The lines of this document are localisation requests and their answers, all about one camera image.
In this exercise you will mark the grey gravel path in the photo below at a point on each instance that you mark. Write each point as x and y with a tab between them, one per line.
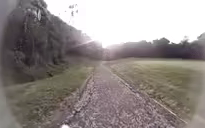
115	100

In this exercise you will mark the grass field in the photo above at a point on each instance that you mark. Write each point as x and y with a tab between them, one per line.
163	76

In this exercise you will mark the distant row of trees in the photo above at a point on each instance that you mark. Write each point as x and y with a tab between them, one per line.
163	50

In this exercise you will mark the leaf-strewn grass verge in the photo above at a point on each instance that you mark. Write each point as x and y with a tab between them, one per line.
46	93

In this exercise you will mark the dense wood of trees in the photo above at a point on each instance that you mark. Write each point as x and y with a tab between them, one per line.
40	40

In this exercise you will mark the robot's own part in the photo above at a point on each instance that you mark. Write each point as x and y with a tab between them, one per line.
65	126

